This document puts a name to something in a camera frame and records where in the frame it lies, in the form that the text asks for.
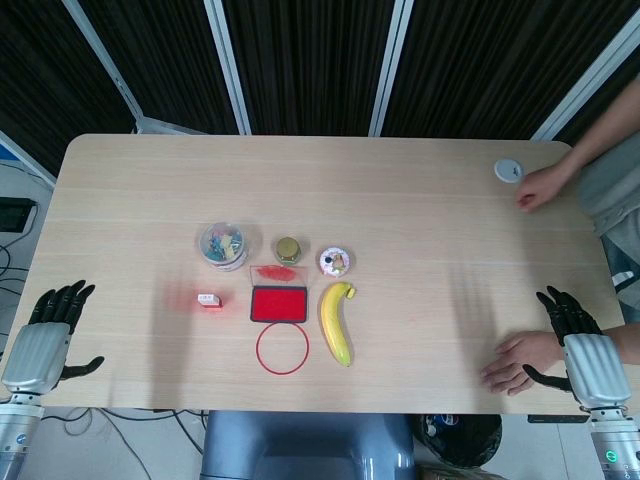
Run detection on person's flat open hand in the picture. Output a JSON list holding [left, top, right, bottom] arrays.
[[480, 329, 566, 397]]

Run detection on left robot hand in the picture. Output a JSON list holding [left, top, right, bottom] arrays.
[[0, 279, 106, 396]]

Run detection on person's loosely closed hand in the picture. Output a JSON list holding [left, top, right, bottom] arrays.
[[515, 164, 576, 214]]

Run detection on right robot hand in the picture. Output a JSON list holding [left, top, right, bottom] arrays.
[[522, 285, 632, 407]]

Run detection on person's bare forearm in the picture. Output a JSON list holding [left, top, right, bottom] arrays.
[[554, 132, 625, 184]]

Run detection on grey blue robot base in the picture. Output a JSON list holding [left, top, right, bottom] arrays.
[[199, 410, 416, 480]]

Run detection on black table control panel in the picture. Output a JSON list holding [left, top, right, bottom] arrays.
[[527, 413, 591, 425]]

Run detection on person's torso grey shirt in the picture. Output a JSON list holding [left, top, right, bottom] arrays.
[[577, 130, 640, 331]]

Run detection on black trash bin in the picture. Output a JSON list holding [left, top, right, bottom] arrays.
[[413, 413, 503, 470]]

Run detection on black screen device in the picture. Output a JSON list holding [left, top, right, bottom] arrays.
[[0, 197, 39, 234]]

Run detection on yellow banana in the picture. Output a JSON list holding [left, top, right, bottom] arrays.
[[319, 281, 358, 368]]

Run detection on round pink patterned tin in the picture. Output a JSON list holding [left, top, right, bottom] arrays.
[[317, 246, 354, 277]]

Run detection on clear jar of colourful clips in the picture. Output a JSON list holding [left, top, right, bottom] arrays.
[[193, 222, 251, 274]]

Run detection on red ink pad case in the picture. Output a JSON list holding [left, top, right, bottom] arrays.
[[248, 264, 310, 324]]

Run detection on white round cable grommet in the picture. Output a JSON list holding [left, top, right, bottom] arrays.
[[493, 158, 525, 184]]

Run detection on black cables by screen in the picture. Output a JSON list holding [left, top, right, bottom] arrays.
[[0, 234, 32, 304]]

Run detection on white partition post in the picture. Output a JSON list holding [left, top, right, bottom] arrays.
[[369, 0, 415, 137], [203, 0, 252, 135], [530, 9, 640, 142], [62, 0, 145, 132]]

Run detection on black floor cables bundle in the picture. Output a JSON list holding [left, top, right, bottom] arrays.
[[44, 407, 207, 480]]

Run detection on white blue partition frame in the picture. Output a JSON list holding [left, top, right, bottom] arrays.
[[0, 128, 57, 189]]

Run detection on thin red ring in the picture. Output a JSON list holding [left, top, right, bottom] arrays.
[[255, 322, 310, 375]]

